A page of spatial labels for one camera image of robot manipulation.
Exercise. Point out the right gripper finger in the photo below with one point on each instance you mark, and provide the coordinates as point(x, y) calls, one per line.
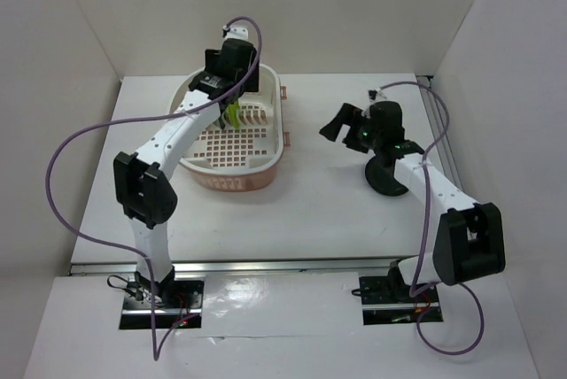
point(357, 139)
point(348, 115)

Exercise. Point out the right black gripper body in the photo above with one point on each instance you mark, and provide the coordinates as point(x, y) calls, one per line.
point(366, 123)

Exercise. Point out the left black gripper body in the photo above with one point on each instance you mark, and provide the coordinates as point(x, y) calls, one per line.
point(251, 85)

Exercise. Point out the lime green plate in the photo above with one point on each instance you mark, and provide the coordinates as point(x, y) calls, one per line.
point(232, 115)

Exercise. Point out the black plate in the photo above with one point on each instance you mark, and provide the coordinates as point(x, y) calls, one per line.
point(380, 179)

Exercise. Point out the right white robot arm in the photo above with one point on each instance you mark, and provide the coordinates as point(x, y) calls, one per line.
point(462, 238)

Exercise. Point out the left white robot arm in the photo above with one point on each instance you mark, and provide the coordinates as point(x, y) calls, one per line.
point(142, 179)

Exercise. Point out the white pink dish rack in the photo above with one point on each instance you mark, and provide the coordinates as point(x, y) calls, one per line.
point(244, 159)

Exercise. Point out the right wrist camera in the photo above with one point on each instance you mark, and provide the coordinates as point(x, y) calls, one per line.
point(376, 96)

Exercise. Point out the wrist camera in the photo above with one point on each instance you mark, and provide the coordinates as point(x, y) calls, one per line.
point(376, 96)
point(236, 32)

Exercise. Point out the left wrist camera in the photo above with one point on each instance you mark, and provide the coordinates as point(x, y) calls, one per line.
point(236, 32)

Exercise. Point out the aluminium front rail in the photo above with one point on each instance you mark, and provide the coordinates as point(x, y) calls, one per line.
point(246, 267)

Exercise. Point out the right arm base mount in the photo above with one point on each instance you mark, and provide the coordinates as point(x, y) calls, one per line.
point(385, 303)

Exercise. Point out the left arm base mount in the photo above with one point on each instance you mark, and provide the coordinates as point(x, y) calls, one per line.
point(185, 301)

